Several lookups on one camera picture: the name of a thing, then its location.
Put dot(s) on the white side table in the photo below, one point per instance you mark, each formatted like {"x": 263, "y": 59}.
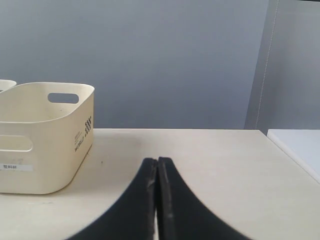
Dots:
{"x": 302, "y": 145}

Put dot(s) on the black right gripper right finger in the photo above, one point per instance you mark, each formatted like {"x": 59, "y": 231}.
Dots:
{"x": 181, "y": 215}

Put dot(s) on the cream bin right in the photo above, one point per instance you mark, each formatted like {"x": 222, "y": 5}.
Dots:
{"x": 46, "y": 131}

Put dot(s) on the cream bin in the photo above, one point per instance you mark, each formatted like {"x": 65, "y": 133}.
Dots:
{"x": 46, "y": 131}
{"x": 6, "y": 84}

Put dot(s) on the cream bin middle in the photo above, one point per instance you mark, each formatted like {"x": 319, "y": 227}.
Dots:
{"x": 6, "y": 84}

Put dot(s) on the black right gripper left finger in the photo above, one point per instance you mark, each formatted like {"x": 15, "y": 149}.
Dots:
{"x": 132, "y": 216}

